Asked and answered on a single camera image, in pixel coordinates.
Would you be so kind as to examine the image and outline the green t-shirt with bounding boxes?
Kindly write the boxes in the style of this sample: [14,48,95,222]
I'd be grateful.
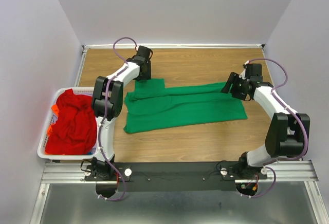
[124,79,247,134]

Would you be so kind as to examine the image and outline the white plastic laundry basket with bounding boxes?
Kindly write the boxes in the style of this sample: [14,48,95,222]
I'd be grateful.
[37,87,98,160]

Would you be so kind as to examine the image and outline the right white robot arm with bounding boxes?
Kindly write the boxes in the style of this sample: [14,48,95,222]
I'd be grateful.
[221,60,310,179]

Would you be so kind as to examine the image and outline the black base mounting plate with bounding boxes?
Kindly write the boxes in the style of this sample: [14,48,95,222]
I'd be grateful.
[81,159,267,194]

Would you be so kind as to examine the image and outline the aluminium front rail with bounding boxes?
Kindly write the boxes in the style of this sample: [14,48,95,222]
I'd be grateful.
[41,160,318,184]

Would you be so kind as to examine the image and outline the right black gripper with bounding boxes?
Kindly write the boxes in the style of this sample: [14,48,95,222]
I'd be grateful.
[220,72,249,101]

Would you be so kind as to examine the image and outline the aluminium back table rail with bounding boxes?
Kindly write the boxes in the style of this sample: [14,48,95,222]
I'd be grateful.
[83,43,263,49]

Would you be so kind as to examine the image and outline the red t-shirt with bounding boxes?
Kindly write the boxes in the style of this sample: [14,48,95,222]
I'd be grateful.
[45,89,97,155]

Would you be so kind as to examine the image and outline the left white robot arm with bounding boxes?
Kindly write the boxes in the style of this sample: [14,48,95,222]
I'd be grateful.
[85,46,153,181]

